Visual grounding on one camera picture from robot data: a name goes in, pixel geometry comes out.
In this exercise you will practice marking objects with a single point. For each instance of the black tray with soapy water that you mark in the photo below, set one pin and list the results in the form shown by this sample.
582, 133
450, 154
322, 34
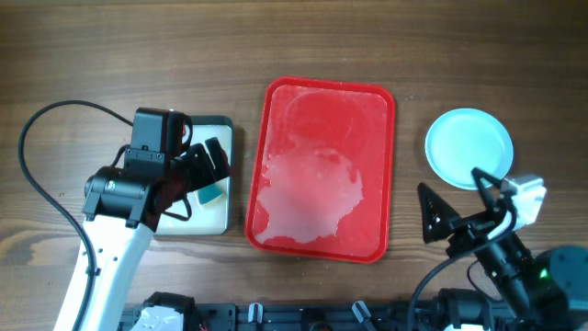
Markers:
212, 218

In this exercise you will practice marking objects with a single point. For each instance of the green yellow sponge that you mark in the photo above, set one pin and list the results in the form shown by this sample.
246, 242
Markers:
208, 194

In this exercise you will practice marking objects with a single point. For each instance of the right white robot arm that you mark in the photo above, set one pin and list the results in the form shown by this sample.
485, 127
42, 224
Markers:
550, 289

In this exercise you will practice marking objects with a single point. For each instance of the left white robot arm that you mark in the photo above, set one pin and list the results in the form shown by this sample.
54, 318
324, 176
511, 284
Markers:
126, 210

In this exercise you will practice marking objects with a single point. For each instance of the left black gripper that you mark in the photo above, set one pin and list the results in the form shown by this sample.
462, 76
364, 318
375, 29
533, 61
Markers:
204, 172

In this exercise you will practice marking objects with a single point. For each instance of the red plastic tray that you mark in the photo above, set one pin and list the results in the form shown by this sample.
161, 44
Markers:
322, 176

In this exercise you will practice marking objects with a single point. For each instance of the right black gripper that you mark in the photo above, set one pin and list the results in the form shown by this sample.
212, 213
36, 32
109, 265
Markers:
472, 228

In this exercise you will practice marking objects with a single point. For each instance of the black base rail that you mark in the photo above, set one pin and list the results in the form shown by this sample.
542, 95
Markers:
449, 310

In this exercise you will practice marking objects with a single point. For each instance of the pale green plate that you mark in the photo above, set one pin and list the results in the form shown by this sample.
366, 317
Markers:
465, 138

